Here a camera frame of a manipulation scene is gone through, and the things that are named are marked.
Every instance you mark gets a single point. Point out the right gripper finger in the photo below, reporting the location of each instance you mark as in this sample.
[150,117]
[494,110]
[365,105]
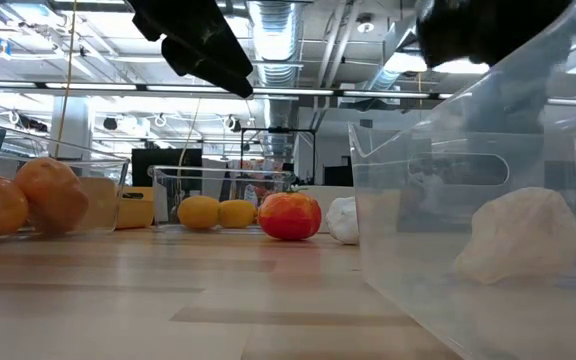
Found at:
[445,30]
[513,35]

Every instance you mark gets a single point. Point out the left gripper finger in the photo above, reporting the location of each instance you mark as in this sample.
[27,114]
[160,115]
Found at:
[208,70]
[193,25]

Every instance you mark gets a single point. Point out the orange citrus fruit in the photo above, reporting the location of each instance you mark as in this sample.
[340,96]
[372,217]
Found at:
[198,212]

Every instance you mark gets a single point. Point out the round yellow citrus fruit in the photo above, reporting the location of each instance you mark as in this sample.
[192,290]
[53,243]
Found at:
[236,213]

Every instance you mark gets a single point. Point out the orange tomato green calyx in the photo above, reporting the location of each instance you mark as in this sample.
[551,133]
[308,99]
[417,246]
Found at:
[289,215]

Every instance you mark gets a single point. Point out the small beige garlic bulb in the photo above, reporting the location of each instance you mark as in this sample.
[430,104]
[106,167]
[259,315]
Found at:
[520,235]

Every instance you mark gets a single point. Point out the brown bread loaf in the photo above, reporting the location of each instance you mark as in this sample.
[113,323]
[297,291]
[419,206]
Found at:
[50,195]

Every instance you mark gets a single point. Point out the white garlic bulb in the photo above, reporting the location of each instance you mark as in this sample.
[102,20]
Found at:
[343,220]

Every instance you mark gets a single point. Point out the black room monitor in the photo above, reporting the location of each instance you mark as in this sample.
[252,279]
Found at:
[165,165]

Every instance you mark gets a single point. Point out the clear plastic bin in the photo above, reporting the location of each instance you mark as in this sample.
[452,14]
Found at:
[103,200]
[228,182]
[418,300]

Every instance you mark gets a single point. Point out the orange plastic basket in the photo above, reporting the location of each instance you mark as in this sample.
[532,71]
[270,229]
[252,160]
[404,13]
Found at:
[135,207]

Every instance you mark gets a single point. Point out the silver slanted ventilation duct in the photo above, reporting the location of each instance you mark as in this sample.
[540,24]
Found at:
[393,70]

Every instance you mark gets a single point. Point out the silver round ventilation duct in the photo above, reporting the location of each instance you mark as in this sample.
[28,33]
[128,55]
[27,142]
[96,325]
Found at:
[275,42]

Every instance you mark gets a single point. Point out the long ceiling light rail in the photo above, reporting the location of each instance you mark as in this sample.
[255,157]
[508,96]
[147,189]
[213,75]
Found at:
[293,92]

